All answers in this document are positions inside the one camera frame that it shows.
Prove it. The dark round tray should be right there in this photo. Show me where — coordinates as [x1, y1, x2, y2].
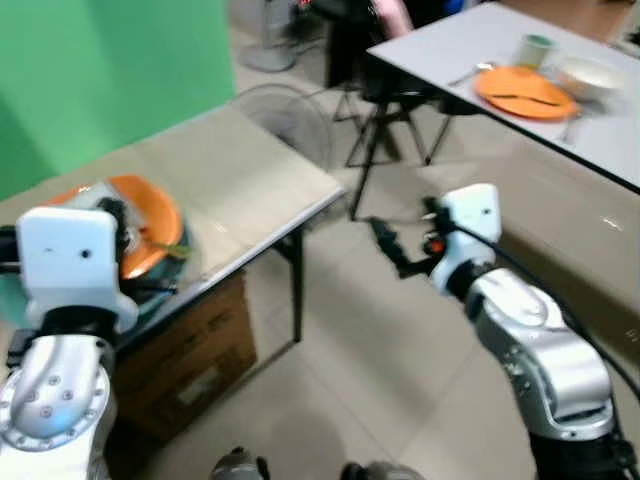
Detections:
[118, 228, 205, 327]

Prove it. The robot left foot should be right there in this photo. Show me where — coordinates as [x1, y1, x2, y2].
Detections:
[208, 448, 269, 480]

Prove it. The white pedestal fan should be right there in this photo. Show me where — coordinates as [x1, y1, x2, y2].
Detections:
[238, 0, 303, 73]

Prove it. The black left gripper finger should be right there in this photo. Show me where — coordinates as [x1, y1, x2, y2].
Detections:
[126, 278, 183, 303]

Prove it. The white top table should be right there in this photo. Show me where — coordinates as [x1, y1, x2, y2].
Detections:
[366, 2, 640, 193]

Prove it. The black stool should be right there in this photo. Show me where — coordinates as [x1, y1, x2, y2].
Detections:
[344, 56, 455, 223]

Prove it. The silver spoon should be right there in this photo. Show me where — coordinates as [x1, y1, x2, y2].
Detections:
[446, 61, 497, 88]

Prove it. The olive utensil handle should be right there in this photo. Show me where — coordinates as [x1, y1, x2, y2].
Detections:
[148, 238, 193, 259]

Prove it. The orange plate with white cup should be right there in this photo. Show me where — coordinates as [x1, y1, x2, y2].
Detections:
[48, 174, 187, 283]

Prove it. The white bowl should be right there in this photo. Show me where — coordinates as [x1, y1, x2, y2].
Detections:
[554, 54, 627, 103]

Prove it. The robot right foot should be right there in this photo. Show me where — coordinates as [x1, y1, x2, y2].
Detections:
[340, 460, 425, 480]

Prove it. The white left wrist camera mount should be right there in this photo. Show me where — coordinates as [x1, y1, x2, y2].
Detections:
[16, 205, 139, 333]

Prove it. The brown cardboard box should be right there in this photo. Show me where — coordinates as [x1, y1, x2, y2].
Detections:
[108, 272, 259, 443]

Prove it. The green backdrop screen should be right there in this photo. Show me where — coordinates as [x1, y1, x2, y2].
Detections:
[0, 0, 237, 201]

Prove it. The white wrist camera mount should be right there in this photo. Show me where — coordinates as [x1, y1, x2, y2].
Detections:
[432, 183, 503, 293]
[16, 205, 139, 333]

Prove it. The person in dark clothes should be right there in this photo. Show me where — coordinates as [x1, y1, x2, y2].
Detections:
[298, 0, 415, 91]

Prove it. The grey floor fan with grille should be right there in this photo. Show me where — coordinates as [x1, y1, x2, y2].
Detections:
[232, 84, 333, 173]

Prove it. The dark utensil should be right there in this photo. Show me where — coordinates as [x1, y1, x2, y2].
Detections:
[490, 92, 563, 108]

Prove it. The orange plate with dark utensil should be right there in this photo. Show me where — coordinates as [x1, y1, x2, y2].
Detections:
[472, 64, 581, 123]

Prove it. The beige top table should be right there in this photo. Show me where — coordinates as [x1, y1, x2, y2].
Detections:
[0, 104, 347, 353]

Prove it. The silver fork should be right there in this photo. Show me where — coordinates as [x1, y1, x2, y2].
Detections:
[558, 110, 583, 145]

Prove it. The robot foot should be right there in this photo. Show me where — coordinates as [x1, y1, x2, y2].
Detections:
[340, 460, 425, 480]
[208, 448, 269, 480]

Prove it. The green cup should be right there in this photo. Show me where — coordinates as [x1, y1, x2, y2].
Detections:
[516, 34, 555, 71]

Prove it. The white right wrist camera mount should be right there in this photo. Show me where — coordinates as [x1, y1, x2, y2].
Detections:
[432, 183, 503, 293]

